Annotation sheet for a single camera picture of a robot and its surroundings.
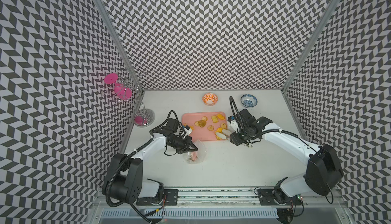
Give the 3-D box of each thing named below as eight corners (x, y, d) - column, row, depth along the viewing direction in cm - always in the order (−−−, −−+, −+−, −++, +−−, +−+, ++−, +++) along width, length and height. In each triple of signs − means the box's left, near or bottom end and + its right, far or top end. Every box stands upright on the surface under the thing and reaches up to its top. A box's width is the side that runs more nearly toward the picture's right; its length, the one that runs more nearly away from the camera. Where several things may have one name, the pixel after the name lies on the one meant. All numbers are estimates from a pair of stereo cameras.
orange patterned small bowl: (207, 108, 109) (207, 104, 106) (201, 99, 115) (201, 95, 112) (219, 102, 113) (219, 99, 110) (212, 94, 118) (213, 91, 115)
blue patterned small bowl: (241, 107, 110) (242, 103, 106) (239, 98, 115) (240, 94, 111) (256, 107, 110) (258, 103, 106) (254, 98, 115) (255, 94, 111)
